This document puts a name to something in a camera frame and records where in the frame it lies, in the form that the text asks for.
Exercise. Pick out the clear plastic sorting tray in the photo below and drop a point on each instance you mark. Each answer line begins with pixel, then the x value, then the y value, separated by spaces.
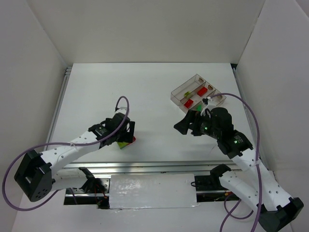
pixel 193 85

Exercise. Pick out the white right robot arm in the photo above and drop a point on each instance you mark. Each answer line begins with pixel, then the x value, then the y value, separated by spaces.
pixel 274 207

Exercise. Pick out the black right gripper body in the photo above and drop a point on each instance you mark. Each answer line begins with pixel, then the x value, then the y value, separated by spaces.
pixel 193 123

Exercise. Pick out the lime two-by-four lego brick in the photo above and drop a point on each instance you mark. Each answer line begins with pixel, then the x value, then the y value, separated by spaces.
pixel 122 145

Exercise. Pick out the red two-by-four lego brick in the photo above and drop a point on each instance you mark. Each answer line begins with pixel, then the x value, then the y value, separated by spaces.
pixel 202 91

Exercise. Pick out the red curved lego piece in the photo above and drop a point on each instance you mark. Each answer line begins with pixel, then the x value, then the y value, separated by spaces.
pixel 188 103

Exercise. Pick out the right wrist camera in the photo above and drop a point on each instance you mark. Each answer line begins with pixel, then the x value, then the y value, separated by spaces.
pixel 208 103

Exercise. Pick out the aluminium table frame rail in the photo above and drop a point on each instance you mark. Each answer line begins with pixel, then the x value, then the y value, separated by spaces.
pixel 92 91

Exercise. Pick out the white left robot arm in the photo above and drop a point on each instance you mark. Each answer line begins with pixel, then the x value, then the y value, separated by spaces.
pixel 40 173

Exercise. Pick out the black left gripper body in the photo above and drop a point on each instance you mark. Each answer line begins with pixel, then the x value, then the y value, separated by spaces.
pixel 130 130

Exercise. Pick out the white foil cover plate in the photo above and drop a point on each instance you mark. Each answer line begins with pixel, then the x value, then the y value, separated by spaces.
pixel 152 191

